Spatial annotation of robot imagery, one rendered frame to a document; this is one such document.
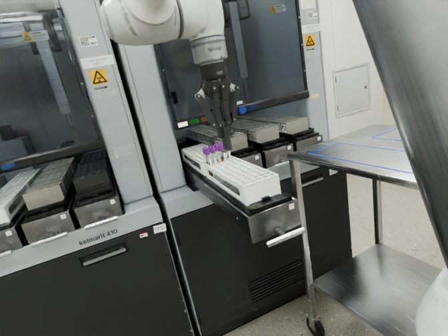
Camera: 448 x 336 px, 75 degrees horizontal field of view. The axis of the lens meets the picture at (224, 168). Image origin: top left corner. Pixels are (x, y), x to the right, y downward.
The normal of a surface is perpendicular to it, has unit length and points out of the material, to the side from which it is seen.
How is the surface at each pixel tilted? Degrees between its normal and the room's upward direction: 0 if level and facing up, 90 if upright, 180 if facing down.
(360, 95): 90
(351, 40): 90
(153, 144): 90
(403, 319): 0
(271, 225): 90
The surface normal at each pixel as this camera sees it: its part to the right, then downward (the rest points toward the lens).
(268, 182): 0.38, 0.20
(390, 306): -0.18, -0.94
